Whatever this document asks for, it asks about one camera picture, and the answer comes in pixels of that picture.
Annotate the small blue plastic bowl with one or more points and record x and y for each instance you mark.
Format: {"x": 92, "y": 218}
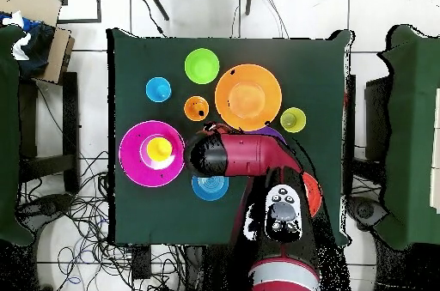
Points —
{"x": 210, "y": 189}

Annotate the large pink plastic bowl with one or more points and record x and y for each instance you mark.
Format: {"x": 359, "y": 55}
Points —
{"x": 132, "y": 157}

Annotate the red plastic bowl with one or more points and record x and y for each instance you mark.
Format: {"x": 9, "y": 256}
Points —
{"x": 312, "y": 191}

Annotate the green cloth covered table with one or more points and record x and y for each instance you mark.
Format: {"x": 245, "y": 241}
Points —
{"x": 412, "y": 133}
{"x": 8, "y": 133}

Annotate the blue and white clothes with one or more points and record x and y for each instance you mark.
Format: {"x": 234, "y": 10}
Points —
{"x": 34, "y": 50}

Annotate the black metal frame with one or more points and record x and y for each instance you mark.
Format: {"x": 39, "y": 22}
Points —
{"x": 98, "y": 2}

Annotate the black wooden stool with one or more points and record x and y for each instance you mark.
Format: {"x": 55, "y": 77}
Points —
{"x": 70, "y": 116}

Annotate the large orange plastic bowl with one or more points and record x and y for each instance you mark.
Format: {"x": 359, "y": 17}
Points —
{"x": 248, "y": 97}

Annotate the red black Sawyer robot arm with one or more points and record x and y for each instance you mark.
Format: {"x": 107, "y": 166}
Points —
{"x": 247, "y": 153}

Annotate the black power strip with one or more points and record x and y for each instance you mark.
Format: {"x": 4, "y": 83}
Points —
{"x": 141, "y": 263}

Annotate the purple plastic bowl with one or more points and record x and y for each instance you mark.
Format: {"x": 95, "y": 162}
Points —
{"x": 271, "y": 131}

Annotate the dark green table cloth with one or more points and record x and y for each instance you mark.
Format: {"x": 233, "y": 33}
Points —
{"x": 309, "y": 81}

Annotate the brown cardboard box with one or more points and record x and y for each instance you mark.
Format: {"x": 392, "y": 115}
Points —
{"x": 34, "y": 6}

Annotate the pale yellow-green plastic cup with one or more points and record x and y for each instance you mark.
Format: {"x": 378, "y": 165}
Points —
{"x": 293, "y": 120}

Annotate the small green plastic bowl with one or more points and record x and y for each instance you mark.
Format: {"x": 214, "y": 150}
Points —
{"x": 201, "y": 66}

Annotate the orange plastic cup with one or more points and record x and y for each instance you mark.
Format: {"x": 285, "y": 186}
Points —
{"x": 196, "y": 108}

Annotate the blue plastic cup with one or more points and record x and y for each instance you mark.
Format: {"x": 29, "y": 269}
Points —
{"x": 158, "y": 89}

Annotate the yellow plastic cup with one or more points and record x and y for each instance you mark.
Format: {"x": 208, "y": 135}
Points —
{"x": 160, "y": 148}

